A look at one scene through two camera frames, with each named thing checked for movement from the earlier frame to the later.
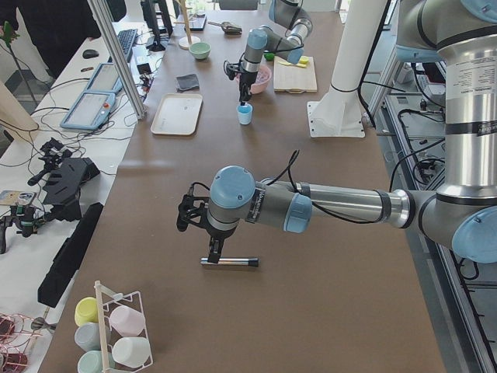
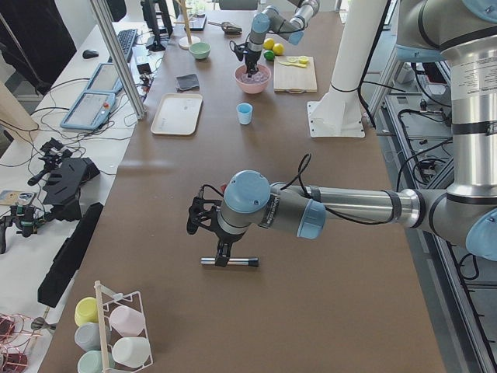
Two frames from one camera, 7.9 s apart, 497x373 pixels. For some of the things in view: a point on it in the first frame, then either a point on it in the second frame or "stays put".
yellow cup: (86, 311) stays put
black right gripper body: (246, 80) to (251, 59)
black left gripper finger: (217, 249) to (226, 257)
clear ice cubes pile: (262, 75) stays put
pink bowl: (263, 79) stays put
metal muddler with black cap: (252, 262) stays put
